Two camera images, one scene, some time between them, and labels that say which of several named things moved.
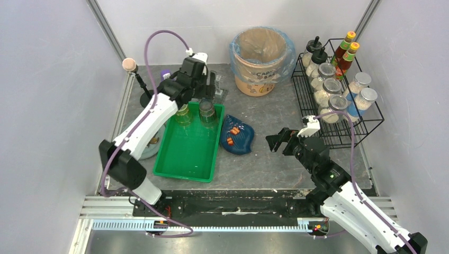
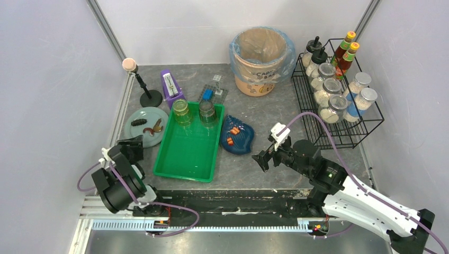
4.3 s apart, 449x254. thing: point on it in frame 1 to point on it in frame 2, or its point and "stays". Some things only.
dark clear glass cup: x=207 y=111 stays
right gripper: x=287 y=142 to x=270 y=157
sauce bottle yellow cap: x=343 y=47 to x=349 y=55
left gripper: x=210 y=87 to x=129 y=150
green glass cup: x=183 y=116 stays
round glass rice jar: x=325 y=71 stays
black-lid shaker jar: x=317 y=59 stays
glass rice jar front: x=335 y=103 stays
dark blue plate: x=236 y=136 stays
